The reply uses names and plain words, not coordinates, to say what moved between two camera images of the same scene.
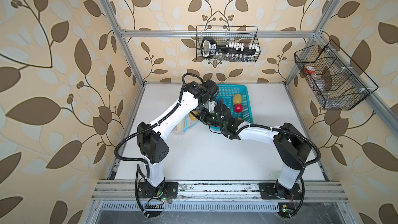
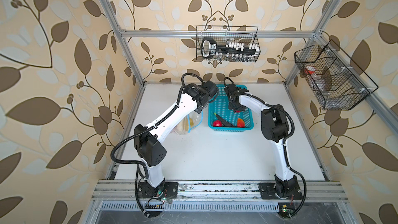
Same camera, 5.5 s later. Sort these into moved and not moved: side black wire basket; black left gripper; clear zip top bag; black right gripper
Moved: black right gripper
Not moved: black left gripper; clear zip top bag; side black wire basket
